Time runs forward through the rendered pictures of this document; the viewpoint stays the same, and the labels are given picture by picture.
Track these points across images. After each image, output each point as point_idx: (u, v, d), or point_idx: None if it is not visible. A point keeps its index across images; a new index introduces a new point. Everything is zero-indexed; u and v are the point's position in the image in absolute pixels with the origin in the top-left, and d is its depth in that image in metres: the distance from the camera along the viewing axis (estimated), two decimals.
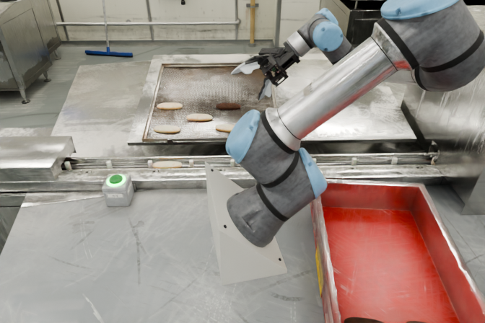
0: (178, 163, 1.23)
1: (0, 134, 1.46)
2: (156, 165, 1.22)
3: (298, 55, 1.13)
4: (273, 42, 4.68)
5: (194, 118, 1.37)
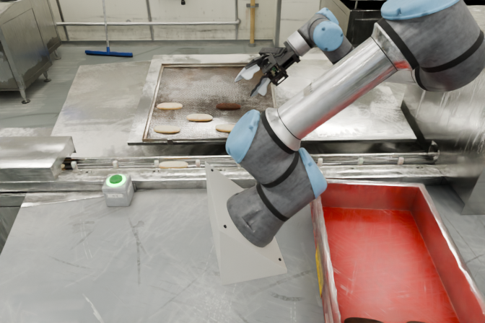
0: (185, 163, 1.23)
1: (0, 134, 1.46)
2: (162, 165, 1.22)
3: (298, 54, 1.13)
4: (273, 42, 4.68)
5: (194, 118, 1.37)
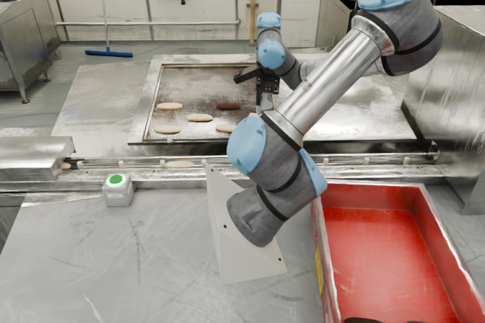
0: (190, 163, 1.23)
1: (0, 134, 1.46)
2: (168, 165, 1.22)
3: None
4: None
5: (194, 118, 1.37)
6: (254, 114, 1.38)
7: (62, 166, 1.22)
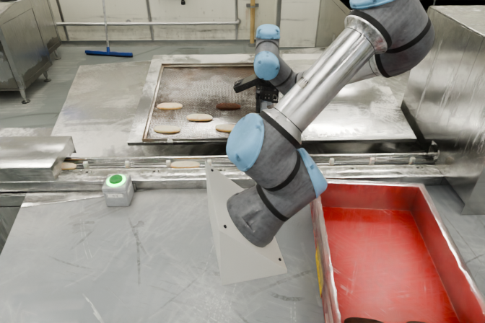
0: (196, 163, 1.23)
1: (0, 134, 1.46)
2: (174, 165, 1.22)
3: None
4: None
5: (194, 118, 1.37)
6: None
7: (68, 166, 1.22)
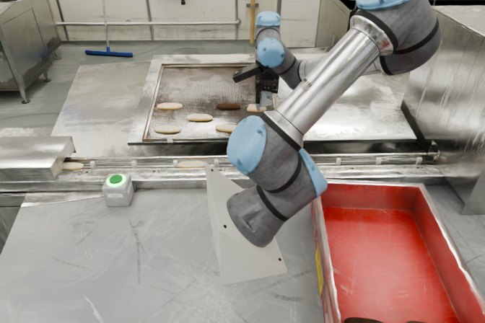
0: (203, 163, 1.23)
1: (0, 134, 1.46)
2: (181, 165, 1.22)
3: None
4: None
5: (194, 118, 1.37)
6: (253, 105, 1.36)
7: (75, 166, 1.22)
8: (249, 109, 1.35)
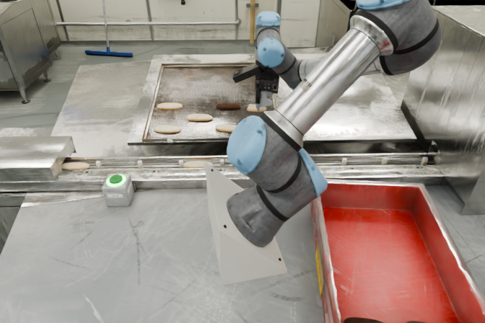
0: (208, 163, 1.23)
1: (0, 134, 1.46)
2: (187, 165, 1.22)
3: None
4: None
5: (194, 118, 1.37)
6: (253, 105, 1.36)
7: (81, 166, 1.22)
8: (249, 109, 1.35)
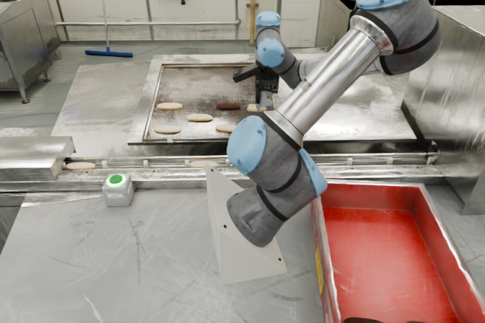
0: (214, 162, 1.23)
1: (0, 134, 1.46)
2: (193, 165, 1.22)
3: None
4: None
5: (194, 118, 1.37)
6: (253, 105, 1.36)
7: (86, 166, 1.22)
8: (249, 109, 1.35)
